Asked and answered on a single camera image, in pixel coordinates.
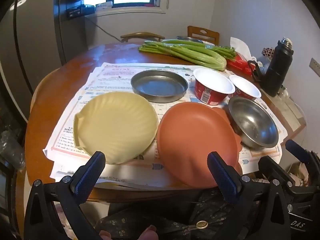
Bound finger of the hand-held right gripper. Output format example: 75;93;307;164
258;156;300;205
285;139;320;180

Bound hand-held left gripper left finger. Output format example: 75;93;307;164
24;151;107;240

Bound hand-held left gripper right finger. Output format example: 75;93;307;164
207;151;292;240

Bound orange shell-shaped plate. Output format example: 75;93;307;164
157;102;242;188

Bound stainless steel bowl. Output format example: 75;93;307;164
227;96;279;149

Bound yellow shell-shaped plate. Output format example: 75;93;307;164
73;92;159;165

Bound red paper bowl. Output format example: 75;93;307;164
192;68;235;105
229;75;262;101

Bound round metal plate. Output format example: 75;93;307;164
130;70;188;103

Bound person's left hand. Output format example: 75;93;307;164
99;226;158;240

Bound black thermos bottle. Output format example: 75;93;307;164
260;37;293;97

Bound clear plastic bag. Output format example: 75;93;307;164
0;130;25;168

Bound printed newspaper sheets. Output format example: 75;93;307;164
42;62;288;188

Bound brown dotted object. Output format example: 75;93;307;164
261;47;275;58

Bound red packet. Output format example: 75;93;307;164
227;54;259;77

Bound light wooden chair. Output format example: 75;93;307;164
31;66;60;105

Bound celery bunch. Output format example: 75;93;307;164
139;39;237;71

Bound metal basin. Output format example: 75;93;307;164
176;36;203;43

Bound grey refrigerator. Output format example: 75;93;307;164
0;0;63;120

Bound square-back wooden chair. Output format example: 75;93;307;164
187;26;220;42

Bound curved-back wooden chair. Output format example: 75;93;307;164
120;32;165;43

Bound black box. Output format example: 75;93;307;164
67;4;95;19

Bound wall socket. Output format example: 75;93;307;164
309;57;320;77

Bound black cable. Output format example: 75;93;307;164
85;16;122;42

